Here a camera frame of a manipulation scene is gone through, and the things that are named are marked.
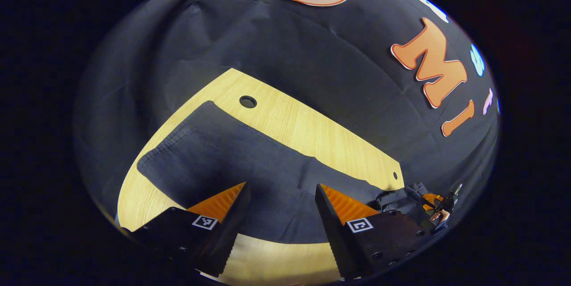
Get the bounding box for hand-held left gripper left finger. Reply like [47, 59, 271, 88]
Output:
[129, 182, 252, 278]

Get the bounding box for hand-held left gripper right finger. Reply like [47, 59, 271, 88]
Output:
[315, 183, 435, 280]

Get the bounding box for dark blue jeans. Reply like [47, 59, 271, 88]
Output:
[136, 101, 431, 245]

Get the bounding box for black backdrop cloth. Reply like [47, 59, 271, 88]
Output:
[74, 0, 500, 233]

